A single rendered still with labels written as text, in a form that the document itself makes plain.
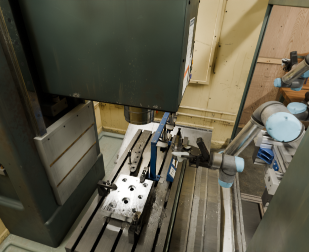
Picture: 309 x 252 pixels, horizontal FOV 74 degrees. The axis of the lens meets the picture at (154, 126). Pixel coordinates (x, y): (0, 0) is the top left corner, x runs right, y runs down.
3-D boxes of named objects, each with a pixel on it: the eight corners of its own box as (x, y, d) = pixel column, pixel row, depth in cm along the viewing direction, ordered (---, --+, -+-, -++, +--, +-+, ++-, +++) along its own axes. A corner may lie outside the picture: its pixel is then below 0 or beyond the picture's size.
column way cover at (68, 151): (99, 158, 166) (91, 100, 139) (63, 208, 127) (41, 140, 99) (94, 157, 167) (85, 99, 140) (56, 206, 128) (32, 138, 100)
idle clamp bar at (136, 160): (143, 155, 171) (143, 149, 167) (135, 178, 149) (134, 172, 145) (137, 154, 171) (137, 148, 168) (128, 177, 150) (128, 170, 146)
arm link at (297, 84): (283, 87, 173) (288, 75, 167) (297, 88, 173) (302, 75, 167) (289, 91, 166) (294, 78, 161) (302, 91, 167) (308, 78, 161)
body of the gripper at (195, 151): (187, 166, 110) (210, 171, 108) (189, 153, 105) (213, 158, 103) (189, 157, 116) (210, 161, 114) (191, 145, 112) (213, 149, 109)
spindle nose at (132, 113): (131, 108, 115) (131, 88, 109) (159, 113, 111) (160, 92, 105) (118, 122, 102) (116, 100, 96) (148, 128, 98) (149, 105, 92)
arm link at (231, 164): (241, 177, 104) (246, 164, 100) (219, 172, 106) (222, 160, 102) (240, 166, 111) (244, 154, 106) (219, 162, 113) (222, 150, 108)
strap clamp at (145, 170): (148, 178, 150) (148, 162, 142) (143, 192, 139) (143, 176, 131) (144, 177, 150) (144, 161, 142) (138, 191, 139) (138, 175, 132)
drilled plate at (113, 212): (152, 186, 138) (153, 181, 136) (139, 225, 114) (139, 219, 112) (121, 178, 143) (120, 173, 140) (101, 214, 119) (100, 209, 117)
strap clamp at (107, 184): (119, 195, 136) (117, 179, 128) (117, 200, 133) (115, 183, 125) (100, 191, 138) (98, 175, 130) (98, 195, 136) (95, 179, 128)
